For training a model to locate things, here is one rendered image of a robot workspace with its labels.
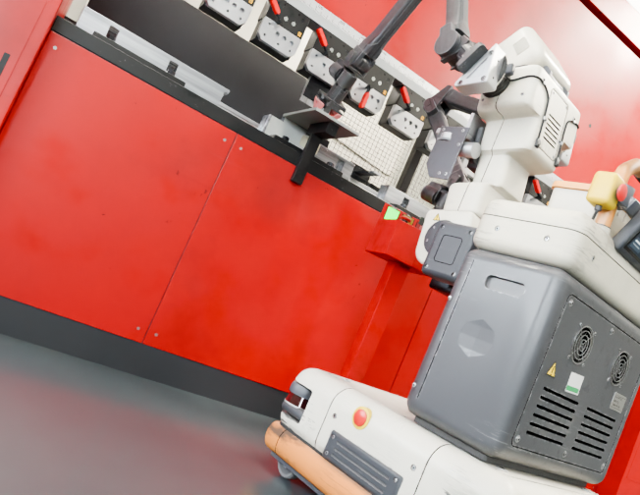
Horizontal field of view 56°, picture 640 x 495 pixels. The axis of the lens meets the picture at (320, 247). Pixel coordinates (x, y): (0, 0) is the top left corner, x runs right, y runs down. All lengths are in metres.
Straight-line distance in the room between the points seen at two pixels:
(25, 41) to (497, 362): 1.39
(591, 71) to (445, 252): 1.82
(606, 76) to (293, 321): 1.94
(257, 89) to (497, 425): 1.90
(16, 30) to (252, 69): 1.19
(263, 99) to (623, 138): 1.76
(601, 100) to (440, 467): 2.30
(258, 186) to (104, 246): 0.52
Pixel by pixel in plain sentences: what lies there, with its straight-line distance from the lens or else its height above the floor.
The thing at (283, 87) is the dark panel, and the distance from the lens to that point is 2.77.
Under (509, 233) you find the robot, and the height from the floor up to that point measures 0.73.
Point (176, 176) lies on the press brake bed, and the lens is 1.92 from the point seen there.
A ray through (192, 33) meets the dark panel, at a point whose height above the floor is 1.24.
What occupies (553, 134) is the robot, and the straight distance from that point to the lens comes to 1.77.
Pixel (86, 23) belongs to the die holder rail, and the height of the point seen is 0.93.
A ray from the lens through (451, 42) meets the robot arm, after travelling 1.76.
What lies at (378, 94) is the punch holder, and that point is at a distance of 2.35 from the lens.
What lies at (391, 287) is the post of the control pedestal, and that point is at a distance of 1.98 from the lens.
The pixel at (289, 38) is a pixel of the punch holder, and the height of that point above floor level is 1.23.
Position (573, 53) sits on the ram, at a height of 1.92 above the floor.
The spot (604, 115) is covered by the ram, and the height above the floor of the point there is 1.79.
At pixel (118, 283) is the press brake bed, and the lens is 1.91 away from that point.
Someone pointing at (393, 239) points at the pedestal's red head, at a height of 0.71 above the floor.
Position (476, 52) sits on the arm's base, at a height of 1.19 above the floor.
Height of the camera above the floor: 0.44
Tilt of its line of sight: 5 degrees up
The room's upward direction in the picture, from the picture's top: 24 degrees clockwise
